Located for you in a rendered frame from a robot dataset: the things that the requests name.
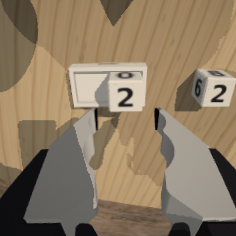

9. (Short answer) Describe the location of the white cube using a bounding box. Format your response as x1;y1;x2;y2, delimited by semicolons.
107;71;144;112
191;69;236;107

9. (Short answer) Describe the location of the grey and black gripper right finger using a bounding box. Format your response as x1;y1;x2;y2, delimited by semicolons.
154;107;236;236

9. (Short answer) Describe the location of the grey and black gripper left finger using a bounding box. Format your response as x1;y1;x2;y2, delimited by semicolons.
0;108;98;236

